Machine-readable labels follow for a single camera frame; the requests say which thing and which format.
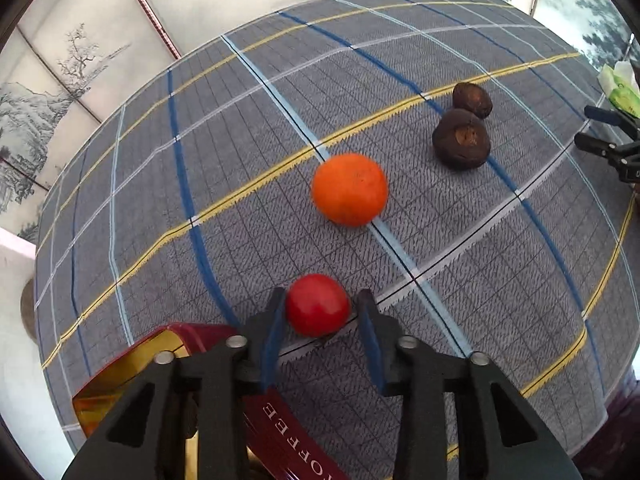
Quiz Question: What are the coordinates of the red tomato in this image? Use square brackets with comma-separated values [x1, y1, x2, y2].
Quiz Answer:
[285, 273, 350, 338]

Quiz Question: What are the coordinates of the green white packet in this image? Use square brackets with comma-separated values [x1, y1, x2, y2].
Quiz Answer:
[598, 61, 640, 119]

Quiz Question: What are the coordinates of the red gold coffee tin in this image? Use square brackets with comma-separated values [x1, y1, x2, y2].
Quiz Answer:
[64, 323, 346, 479]

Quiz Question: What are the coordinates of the small brown fruit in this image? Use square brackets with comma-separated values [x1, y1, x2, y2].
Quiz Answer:
[451, 81, 494, 119]

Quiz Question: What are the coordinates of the large brown fruit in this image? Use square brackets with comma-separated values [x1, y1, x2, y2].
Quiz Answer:
[432, 108, 491, 171]

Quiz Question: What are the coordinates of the grey plaid tablecloth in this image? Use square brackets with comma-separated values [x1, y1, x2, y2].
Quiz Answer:
[35, 0, 639, 479]

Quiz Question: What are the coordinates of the grey round cushion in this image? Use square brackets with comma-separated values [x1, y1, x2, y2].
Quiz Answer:
[20, 278, 37, 342]

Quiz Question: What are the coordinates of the large orange tangerine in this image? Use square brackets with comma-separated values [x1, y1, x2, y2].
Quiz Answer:
[310, 153, 388, 228]

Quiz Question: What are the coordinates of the painted folding screen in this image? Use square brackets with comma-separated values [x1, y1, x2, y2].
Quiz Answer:
[1, 0, 639, 240]

